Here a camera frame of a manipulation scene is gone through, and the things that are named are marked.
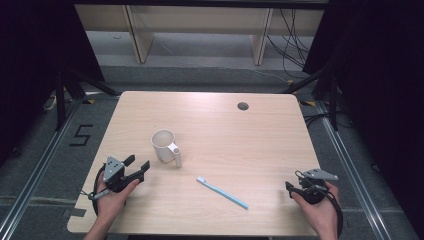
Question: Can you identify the person's right hand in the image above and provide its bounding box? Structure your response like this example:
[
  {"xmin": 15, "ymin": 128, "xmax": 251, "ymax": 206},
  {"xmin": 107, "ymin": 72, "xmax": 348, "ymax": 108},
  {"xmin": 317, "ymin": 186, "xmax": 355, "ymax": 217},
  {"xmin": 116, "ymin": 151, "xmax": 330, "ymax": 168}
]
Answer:
[{"xmin": 291, "ymin": 182, "xmax": 341, "ymax": 233}]

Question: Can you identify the light blue toothbrush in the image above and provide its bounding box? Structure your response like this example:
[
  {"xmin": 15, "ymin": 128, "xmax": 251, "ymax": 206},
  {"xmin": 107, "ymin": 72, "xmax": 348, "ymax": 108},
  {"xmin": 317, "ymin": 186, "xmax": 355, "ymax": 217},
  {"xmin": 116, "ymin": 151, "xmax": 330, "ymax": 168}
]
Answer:
[{"xmin": 195, "ymin": 175, "xmax": 250, "ymax": 211}]

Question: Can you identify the person's left hand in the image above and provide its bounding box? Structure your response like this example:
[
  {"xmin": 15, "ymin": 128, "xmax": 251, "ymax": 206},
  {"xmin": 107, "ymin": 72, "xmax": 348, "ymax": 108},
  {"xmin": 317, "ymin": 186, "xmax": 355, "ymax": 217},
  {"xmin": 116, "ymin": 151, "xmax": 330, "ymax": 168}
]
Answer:
[{"xmin": 95, "ymin": 178, "xmax": 141, "ymax": 224}]

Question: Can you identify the black floor cable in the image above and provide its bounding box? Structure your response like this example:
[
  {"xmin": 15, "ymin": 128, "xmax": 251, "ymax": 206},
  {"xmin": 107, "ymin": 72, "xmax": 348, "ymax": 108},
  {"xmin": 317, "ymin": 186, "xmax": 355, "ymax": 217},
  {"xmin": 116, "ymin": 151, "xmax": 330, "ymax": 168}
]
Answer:
[{"xmin": 302, "ymin": 112, "xmax": 355, "ymax": 130}]

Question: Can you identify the aluminium floor rail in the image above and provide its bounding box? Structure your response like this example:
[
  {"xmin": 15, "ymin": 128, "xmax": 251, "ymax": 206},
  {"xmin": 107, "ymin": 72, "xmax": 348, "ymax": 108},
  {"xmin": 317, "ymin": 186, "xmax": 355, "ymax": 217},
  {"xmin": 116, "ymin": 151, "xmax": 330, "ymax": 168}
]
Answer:
[
  {"xmin": 315, "ymin": 100, "xmax": 392, "ymax": 240},
  {"xmin": 0, "ymin": 99, "xmax": 83, "ymax": 240}
]

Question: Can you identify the black metal stand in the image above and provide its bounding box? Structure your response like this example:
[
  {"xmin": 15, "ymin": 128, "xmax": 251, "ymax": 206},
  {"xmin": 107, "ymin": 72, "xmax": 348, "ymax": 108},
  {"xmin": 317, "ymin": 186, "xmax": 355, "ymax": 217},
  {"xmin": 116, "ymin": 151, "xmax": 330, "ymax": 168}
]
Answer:
[
  {"xmin": 54, "ymin": 68, "xmax": 122, "ymax": 132},
  {"xmin": 279, "ymin": 64, "xmax": 340, "ymax": 132}
]

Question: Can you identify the beige wooden shelf unit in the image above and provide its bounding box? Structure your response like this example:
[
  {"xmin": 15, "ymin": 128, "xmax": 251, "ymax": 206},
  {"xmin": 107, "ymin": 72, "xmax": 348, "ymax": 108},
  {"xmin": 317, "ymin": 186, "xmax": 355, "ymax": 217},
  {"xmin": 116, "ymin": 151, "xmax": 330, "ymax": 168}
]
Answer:
[{"xmin": 73, "ymin": 3, "xmax": 326, "ymax": 66}]

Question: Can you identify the white cup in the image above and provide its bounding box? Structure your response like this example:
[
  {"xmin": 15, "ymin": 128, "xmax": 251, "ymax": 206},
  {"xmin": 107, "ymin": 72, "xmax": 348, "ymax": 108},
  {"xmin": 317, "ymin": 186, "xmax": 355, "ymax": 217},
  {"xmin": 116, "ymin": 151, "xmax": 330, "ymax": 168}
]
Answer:
[{"xmin": 150, "ymin": 128, "xmax": 183, "ymax": 169}]

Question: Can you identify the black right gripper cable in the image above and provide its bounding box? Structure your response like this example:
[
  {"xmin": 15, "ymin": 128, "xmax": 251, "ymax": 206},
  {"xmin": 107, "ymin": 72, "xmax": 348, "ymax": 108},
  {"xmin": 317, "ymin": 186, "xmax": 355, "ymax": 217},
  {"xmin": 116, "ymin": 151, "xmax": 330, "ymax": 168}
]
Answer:
[{"xmin": 323, "ymin": 189, "xmax": 345, "ymax": 239}]

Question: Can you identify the grey cable plug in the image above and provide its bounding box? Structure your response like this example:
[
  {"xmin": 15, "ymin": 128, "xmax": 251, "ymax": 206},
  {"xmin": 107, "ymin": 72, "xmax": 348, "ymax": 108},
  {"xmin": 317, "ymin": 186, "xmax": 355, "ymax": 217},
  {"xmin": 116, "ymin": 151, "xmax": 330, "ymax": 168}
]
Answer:
[{"xmin": 81, "ymin": 188, "xmax": 111, "ymax": 202}]

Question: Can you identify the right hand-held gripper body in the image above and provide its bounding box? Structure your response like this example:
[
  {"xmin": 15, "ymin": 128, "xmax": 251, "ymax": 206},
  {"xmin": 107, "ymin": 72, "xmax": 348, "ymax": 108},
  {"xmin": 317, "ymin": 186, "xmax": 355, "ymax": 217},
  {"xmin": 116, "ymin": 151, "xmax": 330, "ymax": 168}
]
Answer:
[{"xmin": 297, "ymin": 167, "xmax": 339, "ymax": 206}]

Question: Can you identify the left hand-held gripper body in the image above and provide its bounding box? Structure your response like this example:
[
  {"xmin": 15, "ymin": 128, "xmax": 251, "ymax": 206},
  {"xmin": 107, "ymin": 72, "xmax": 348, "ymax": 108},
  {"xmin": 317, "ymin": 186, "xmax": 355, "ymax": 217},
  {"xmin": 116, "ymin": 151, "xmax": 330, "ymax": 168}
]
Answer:
[{"xmin": 102, "ymin": 156, "xmax": 135, "ymax": 194}]

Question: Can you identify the bundle of black cables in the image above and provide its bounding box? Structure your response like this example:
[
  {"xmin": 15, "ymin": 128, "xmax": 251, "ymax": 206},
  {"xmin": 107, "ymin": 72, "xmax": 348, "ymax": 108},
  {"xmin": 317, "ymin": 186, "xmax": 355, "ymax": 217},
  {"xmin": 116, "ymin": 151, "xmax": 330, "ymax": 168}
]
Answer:
[{"xmin": 266, "ymin": 8, "xmax": 315, "ymax": 80}]

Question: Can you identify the dark curtain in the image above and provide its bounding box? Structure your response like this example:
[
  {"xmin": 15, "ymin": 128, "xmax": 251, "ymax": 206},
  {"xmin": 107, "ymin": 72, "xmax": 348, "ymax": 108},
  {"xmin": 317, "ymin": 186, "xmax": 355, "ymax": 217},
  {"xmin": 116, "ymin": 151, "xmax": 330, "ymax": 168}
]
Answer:
[
  {"xmin": 0, "ymin": 0, "xmax": 105, "ymax": 168},
  {"xmin": 302, "ymin": 0, "xmax": 424, "ymax": 234}
]

